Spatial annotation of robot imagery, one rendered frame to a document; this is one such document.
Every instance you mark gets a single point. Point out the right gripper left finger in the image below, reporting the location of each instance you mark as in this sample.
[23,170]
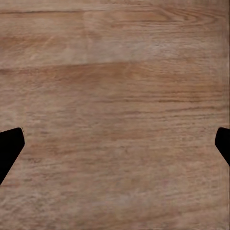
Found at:
[11,144]

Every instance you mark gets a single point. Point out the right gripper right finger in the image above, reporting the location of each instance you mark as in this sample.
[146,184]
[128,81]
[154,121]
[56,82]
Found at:
[222,142]

